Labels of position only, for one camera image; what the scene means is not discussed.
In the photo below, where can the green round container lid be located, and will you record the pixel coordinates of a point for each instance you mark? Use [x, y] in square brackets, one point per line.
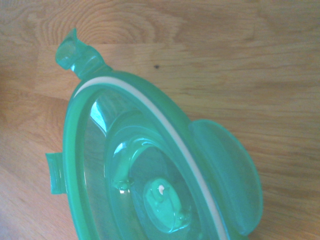
[160, 205]

